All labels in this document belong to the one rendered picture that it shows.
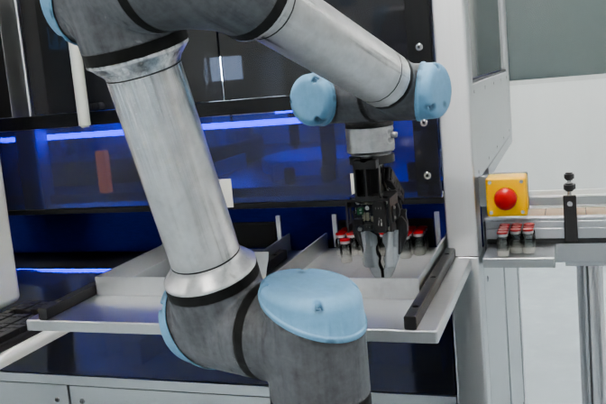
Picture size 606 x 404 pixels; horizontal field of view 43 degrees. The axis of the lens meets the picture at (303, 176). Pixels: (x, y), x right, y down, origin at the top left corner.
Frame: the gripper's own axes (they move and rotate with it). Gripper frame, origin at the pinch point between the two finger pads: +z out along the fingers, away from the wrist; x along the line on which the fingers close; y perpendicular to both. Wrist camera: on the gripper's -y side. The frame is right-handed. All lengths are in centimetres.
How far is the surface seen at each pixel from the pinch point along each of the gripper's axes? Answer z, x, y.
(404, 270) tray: 3.4, 0.1, -14.9
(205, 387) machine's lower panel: 32, -48, -24
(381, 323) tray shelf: 3.6, 2.3, 13.3
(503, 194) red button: -8.9, 17.8, -20.6
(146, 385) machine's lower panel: 33, -63, -24
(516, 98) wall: 0, -9, -484
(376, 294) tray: 2.8, -1.0, 1.9
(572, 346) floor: 92, 26, -212
